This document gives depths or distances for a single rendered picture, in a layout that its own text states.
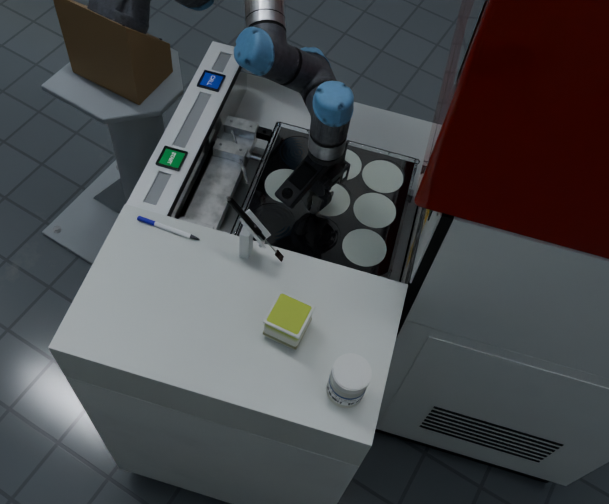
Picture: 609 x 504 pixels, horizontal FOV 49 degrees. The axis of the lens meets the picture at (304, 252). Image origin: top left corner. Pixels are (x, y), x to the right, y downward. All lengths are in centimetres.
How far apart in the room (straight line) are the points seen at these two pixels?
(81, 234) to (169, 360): 139
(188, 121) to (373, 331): 67
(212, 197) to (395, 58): 188
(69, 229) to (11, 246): 21
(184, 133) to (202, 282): 41
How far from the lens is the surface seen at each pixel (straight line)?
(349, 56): 328
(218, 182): 162
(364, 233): 153
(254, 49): 124
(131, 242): 143
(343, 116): 127
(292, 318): 126
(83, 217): 267
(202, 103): 168
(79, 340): 134
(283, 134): 169
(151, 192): 151
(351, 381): 119
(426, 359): 168
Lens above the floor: 216
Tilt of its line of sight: 58 degrees down
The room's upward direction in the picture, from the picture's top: 9 degrees clockwise
